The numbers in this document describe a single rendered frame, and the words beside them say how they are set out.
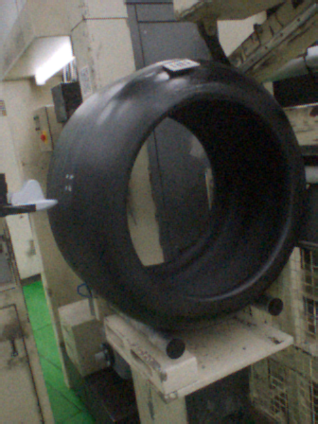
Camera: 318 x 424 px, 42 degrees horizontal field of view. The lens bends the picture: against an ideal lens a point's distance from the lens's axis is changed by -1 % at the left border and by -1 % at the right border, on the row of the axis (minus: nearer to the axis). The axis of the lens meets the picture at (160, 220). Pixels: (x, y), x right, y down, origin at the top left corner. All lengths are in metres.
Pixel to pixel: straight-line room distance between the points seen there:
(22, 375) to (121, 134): 1.09
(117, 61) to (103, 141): 0.46
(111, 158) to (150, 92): 0.15
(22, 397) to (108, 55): 1.19
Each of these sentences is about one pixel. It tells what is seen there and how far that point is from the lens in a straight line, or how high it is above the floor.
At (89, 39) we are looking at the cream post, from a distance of 1.19.
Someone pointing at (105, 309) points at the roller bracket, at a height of 0.88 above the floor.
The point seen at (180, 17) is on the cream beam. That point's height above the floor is 1.64.
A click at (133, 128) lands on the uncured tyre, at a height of 1.36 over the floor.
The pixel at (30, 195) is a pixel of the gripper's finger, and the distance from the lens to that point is 0.83.
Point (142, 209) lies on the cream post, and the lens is 1.21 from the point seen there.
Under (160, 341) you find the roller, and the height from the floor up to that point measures 0.91.
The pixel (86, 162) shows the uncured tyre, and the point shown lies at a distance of 0.78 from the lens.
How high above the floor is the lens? 1.36
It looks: 13 degrees down
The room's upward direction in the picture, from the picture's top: 8 degrees counter-clockwise
